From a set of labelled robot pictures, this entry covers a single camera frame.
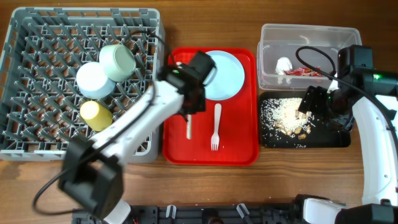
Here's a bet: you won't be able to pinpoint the white plastic fork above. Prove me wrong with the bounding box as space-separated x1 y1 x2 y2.
211 103 222 151

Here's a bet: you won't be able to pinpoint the yellow plastic cup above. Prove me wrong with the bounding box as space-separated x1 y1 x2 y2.
80 101 113 132

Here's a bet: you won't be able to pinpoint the grey dishwasher rack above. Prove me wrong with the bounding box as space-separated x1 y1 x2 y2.
1 7 165 161

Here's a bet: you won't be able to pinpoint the red plastic tray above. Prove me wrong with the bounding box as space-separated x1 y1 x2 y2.
162 48 259 166

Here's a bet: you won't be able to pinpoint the white plastic spoon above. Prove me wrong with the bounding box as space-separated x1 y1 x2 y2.
186 114 192 140

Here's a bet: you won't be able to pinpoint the red snack wrapper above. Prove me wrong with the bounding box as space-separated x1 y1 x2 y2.
284 67 322 77

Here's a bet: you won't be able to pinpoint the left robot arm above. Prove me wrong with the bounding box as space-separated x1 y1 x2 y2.
58 51 216 223

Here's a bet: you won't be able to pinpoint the green bowl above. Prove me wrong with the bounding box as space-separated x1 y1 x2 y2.
99 44 136 82

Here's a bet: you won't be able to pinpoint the clear plastic bin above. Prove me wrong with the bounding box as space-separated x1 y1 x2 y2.
257 24 362 90

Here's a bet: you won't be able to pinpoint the rice and food scraps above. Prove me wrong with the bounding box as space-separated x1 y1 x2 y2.
259 98 315 148

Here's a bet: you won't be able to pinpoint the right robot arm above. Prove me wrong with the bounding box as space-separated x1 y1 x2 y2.
298 45 397 223

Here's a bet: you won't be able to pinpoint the black waste tray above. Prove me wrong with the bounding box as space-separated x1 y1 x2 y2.
258 91 351 147

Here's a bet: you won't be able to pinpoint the white napkin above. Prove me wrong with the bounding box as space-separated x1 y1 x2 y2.
275 57 292 85

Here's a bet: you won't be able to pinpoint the light blue plate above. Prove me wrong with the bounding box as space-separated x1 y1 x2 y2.
205 50 245 101

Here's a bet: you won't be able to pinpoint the light blue saucer bowl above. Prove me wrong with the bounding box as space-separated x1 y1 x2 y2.
76 62 116 100

